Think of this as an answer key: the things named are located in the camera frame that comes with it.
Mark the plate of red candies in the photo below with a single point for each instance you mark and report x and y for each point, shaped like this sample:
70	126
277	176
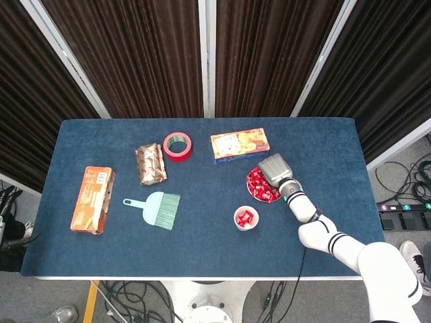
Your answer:
257	185

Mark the black foot pedal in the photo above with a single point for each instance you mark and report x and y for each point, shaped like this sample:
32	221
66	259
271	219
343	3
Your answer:
388	222
407	222
426	221

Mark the grey shoe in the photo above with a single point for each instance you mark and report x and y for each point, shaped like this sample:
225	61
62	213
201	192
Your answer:
64	314

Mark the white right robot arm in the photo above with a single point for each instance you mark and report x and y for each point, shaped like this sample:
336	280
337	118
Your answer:
303	208

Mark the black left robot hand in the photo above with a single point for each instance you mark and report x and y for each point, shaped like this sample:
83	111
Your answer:
8	200

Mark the white green hand brush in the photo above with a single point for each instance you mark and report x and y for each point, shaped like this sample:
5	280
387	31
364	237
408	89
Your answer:
158	210

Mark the orange cardboard box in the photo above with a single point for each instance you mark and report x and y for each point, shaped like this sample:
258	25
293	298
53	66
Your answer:
92	202

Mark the round metal plate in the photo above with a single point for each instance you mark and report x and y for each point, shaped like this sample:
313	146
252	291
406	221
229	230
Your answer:
252	196

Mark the blue yellow cracker box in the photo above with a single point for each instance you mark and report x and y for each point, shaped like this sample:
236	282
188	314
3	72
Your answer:
239	144

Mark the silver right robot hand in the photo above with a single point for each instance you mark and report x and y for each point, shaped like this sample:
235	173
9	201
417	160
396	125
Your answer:
276	170

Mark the brown patterned snack bag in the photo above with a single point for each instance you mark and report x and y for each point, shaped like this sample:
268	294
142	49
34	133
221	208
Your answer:
151	165

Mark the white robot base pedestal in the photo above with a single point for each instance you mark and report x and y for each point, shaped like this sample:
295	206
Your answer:
207	303

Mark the blue felt tablecloth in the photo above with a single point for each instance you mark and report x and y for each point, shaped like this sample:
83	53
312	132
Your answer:
202	249

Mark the white sneaker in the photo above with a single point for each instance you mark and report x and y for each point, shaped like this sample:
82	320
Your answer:
412	252

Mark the brown curtain panel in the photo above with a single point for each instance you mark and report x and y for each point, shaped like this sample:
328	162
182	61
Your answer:
33	101
387	67
134	57
269	57

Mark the white partition bottom rail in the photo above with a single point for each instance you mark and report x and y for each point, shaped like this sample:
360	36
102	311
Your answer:
32	191
397	144

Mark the white partition post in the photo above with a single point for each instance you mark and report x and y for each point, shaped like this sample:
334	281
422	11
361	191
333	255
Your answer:
323	57
64	54
207	50

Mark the red object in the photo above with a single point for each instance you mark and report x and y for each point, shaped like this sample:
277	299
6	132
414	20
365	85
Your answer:
245	219

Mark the white paper cup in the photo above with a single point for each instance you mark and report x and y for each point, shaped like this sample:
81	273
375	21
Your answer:
247	228

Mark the red tape roll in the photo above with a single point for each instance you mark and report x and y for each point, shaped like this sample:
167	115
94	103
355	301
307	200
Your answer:
178	157

